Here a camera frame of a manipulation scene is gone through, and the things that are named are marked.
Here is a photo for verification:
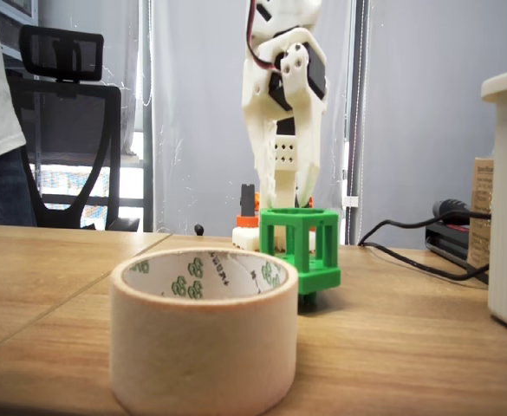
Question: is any green hexagonal printed component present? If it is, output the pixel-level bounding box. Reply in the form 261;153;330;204
259;206;342;304

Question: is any orange black table clamp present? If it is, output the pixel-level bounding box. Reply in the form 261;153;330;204
235;184;263;230

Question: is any grey vertical pole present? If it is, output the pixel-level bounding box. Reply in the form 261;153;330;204
347;0;370;246

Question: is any black electronic device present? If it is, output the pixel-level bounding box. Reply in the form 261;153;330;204
425;220;491;285

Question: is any brown cardboard box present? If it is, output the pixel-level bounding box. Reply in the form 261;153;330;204
467;156;497;270

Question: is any beige tape roll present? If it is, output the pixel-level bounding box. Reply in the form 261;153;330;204
109;248;300;416

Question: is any black office chair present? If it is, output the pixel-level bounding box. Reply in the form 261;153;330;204
8;24;144;233

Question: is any grey shelf unit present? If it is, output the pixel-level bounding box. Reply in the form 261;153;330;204
0;0;40;60

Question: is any red white servo wire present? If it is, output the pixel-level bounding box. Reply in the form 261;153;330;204
245;0;285;75

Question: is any black power cable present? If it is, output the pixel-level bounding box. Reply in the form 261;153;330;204
356;198;492;283

